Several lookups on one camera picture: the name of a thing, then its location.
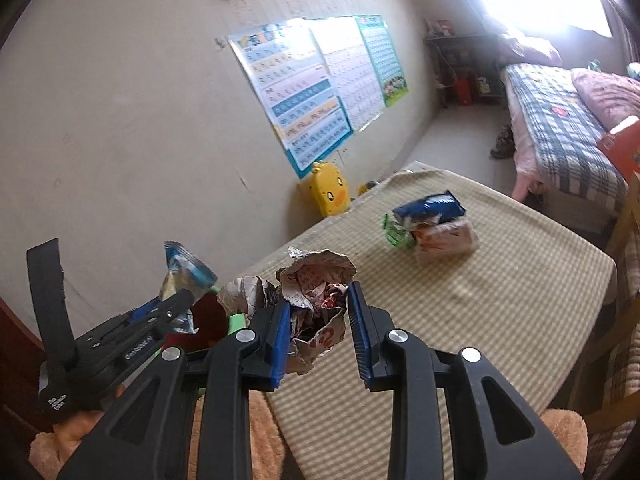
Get blue white snack bag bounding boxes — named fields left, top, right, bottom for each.
left=158, top=240, right=217, bottom=304

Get red white wrapper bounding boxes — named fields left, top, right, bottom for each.
left=217, top=247, right=356, bottom=375

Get orange fluffy rug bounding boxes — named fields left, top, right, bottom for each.
left=28, top=389, right=589, bottom=480

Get checkered table cloth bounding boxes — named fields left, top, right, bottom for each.
left=268, top=162, right=615, bottom=479

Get wooden chair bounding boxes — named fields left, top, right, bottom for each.
left=568, top=174, right=639, bottom=436

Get green small wrapper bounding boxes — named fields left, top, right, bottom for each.
left=383, top=214, right=416, bottom=249

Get dark blue snack wrapper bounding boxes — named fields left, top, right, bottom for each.
left=392, top=191, right=466, bottom=226

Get yellow toy vehicle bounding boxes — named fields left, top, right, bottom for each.
left=357, top=180, right=378, bottom=196

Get shoes on floor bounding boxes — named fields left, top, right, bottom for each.
left=490, top=125, right=515, bottom=159

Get plaid bed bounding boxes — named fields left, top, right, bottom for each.
left=501, top=63, right=627, bottom=233

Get yellow duck toy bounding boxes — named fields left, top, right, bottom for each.
left=298, top=160, right=352, bottom=218

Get orange book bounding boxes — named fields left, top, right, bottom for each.
left=597, top=116, right=640, bottom=183

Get pink blanket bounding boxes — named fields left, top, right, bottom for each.
left=570, top=68, right=640, bottom=131

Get green bordered poster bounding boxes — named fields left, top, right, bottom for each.
left=356, top=15, right=408, bottom=107

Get dark shelf rack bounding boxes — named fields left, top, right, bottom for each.
left=424, top=20, right=506, bottom=108

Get pink pillow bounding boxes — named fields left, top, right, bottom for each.
left=498, top=34, right=563, bottom=67

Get white chart poster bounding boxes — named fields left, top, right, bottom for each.
left=309, top=16, right=385, bottom=131

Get blue pinyin wall poster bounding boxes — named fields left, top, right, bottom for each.
left=228, top=18, right=352, bottom=179

